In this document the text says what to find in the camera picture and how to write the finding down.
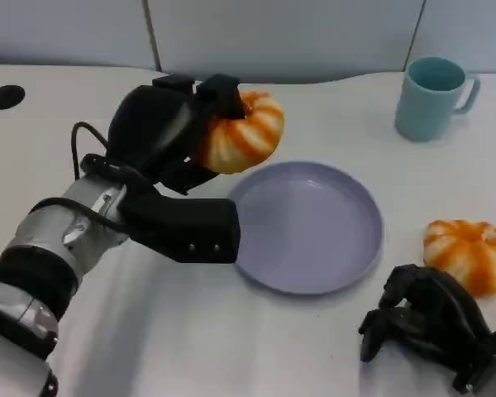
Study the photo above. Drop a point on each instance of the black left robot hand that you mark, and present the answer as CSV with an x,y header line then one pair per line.
x,y
153,124

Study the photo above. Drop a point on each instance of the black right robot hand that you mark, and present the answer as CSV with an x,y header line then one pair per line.
x,y
438,314

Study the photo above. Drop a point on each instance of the orange white toy bread roll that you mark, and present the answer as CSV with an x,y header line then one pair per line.
x,y
248,132
471,252

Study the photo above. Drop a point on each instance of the grey partition panel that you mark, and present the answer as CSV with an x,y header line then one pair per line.
x,y
281,33
66,25
467,25

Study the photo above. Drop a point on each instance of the lilac plate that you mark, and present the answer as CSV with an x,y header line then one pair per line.
x,y
314,231

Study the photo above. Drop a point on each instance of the pale green mug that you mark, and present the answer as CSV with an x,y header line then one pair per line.
x,y
425,107

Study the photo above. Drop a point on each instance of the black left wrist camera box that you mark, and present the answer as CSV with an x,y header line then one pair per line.
x,y
186,227

